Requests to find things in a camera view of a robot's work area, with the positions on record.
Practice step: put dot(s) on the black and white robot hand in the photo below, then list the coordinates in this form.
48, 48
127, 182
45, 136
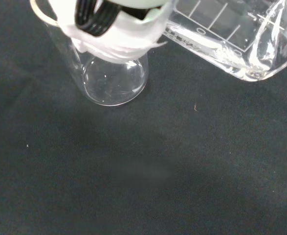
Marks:
131, 36

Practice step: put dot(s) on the black cloth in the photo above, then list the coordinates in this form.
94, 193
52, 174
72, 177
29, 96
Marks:
133, 171

